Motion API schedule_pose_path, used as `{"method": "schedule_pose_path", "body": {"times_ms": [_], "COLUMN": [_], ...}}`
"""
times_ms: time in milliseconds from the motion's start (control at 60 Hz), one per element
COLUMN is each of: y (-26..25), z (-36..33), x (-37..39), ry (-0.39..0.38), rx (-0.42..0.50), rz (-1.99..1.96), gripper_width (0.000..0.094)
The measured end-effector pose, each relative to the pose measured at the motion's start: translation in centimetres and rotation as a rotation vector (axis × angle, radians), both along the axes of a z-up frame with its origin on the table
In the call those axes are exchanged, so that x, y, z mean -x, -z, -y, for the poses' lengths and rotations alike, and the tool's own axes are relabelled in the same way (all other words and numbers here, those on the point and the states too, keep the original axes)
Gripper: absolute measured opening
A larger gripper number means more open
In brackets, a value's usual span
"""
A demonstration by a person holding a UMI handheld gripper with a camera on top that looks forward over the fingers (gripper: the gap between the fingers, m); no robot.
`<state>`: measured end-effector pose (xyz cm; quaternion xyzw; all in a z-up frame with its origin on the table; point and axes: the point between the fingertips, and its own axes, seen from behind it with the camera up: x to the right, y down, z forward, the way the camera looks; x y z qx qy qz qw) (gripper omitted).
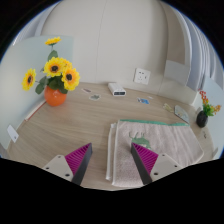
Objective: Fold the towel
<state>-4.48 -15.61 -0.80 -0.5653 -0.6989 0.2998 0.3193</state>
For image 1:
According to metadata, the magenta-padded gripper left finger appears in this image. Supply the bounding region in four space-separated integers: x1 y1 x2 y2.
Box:
42 142 93 186

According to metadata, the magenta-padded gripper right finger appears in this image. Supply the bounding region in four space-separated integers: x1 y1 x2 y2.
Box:
130 142 184 185

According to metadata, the beige towel with green trim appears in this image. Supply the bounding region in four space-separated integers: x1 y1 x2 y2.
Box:
105 119 205 188

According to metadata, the small flat yellow sticker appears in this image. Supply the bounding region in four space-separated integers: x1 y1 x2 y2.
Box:
162 103 175 113

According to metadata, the arched illustrated card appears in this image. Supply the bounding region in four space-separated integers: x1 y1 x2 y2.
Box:
174 104 191 124

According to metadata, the small flat grey-green sticker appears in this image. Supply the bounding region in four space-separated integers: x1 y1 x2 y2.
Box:
88 94 102 102

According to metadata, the round orange vase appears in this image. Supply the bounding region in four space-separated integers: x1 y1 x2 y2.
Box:
44 85 68 107

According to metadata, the round black vase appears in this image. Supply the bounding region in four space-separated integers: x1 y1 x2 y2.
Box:
196 110 209 128

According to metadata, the small white rectangular device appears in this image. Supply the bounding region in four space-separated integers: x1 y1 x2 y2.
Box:
107 82 127 97

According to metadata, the orange artificial flower sprig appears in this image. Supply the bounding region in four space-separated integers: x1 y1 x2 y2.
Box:
199 89 222 117

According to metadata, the yellow artificial sunflower bouquet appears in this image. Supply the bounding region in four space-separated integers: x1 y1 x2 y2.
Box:
21 36 81 95

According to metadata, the light grey curtain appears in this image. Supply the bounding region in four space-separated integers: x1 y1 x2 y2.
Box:
176 9 224 91

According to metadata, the white wall socket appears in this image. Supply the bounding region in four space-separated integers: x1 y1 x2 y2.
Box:
133 67 151 86

